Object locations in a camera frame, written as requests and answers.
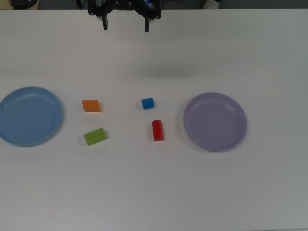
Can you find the red cylinder block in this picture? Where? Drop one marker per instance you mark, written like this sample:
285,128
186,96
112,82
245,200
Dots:
158,130

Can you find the blue block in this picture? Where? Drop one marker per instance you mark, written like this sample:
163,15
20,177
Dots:
147,103

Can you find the orange block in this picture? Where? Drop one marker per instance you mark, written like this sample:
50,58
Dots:
91,106

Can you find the purple plate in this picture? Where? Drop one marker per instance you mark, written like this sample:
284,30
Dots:
214,122

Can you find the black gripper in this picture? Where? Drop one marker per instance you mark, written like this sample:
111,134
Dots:
125,4

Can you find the green block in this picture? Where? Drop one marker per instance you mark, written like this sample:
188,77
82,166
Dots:
94,136

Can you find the blue plate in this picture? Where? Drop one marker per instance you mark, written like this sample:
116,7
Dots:
29,118

